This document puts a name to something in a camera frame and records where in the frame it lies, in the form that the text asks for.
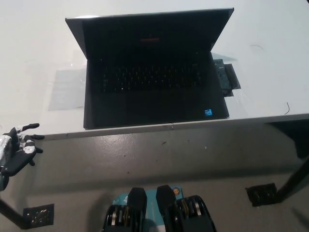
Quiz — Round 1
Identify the black floor tape patch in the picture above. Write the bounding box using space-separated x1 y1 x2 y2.
22 203 55 227
245 183 278 207

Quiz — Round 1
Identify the black table leg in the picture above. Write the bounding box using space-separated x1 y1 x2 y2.
0 196 28 230
275 156 309 204

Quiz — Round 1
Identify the black table underframe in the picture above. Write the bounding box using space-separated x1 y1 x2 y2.
265 118 309 159

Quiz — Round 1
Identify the dark grey Dell laptop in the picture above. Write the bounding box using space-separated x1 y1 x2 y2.
64 7 235 131

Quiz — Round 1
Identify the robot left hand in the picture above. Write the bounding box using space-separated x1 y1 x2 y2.
0 123 45 177

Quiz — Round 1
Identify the dark glossy patterned tape strip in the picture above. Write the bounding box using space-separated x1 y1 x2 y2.
213 58 233 95

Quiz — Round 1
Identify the teal robot body plate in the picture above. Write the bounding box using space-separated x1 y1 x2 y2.
112 185 185 221

